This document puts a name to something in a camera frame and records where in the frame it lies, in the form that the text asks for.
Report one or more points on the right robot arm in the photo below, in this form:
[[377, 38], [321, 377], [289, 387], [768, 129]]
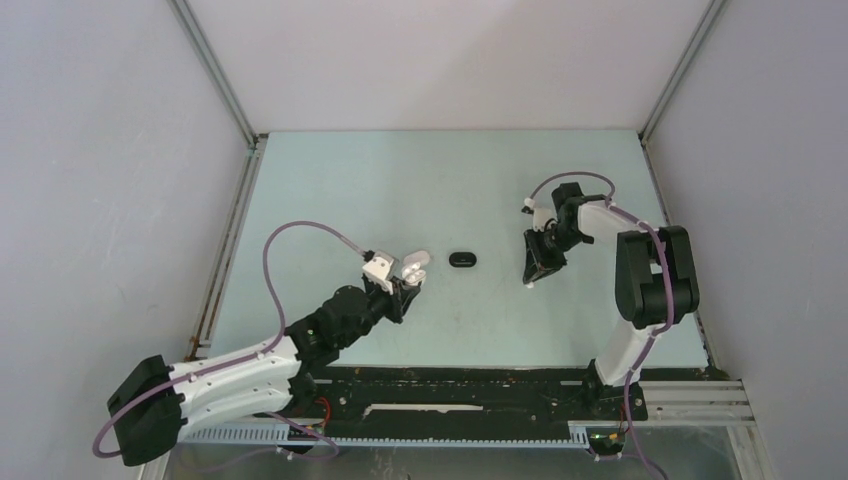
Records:
[[655, 279]]

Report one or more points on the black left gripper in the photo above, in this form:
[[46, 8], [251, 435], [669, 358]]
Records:
[[399, 302]]

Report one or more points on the white cable duct strip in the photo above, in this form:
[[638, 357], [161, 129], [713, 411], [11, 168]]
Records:
[[268, 434]]

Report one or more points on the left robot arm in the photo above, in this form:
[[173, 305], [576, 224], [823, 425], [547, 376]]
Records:
[[159, 405]]

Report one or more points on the white oval charging case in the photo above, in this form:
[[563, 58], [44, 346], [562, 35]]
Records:
[[422, 257]]

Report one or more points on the aluminium frame rail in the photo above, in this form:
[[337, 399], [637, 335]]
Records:
[[712, 402]]

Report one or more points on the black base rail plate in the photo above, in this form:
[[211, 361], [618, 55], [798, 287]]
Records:
[[360, 399]]

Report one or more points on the black oval charging case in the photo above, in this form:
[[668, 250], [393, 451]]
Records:
[[462, 259]]

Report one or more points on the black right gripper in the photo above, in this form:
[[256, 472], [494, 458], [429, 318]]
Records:
[[538, 263]]

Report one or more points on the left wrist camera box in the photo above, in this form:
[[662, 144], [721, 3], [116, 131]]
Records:
[[378, 269]]

